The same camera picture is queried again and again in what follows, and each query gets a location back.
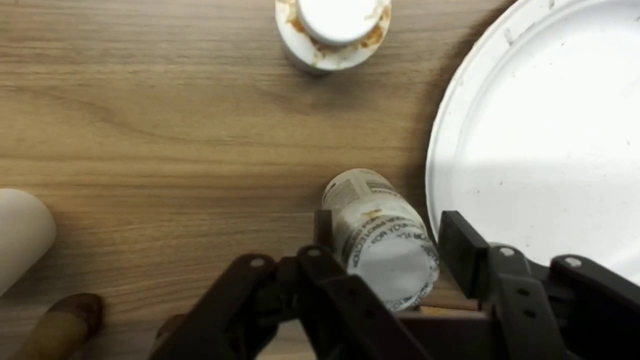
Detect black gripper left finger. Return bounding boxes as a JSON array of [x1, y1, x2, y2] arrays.
[[147, 208, 431, 360]]

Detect white pill bottle black print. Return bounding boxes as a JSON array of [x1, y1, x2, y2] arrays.
[[320, 165, 441, 314]]

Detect white paper cup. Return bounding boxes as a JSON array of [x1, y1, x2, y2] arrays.
[[0, 185, 57, 297]]

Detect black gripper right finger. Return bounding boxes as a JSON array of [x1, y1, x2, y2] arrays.
[[437, 208, 640, 360]]

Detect brown moose plush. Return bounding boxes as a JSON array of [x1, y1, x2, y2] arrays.
[[8, 289, 191, 360]]

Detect white paper plate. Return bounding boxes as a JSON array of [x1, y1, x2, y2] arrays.
[[424, 0, 640, 286]]

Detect pill bottle with brown stains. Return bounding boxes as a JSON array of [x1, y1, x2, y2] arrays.
[[274, 0, 393, 74]]

